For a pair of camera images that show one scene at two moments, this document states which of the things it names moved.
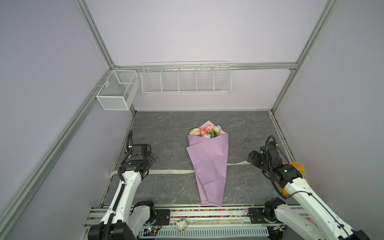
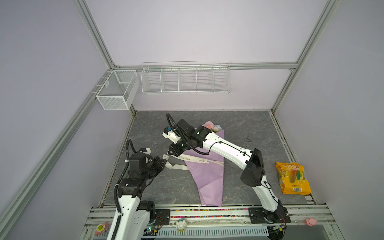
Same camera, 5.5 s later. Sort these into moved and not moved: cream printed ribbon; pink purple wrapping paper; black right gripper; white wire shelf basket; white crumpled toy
Moved: black right gripper; cream printed ribbon
Not moved: pink purple wrapping paper; white crumpled toy; white wire shelf basket
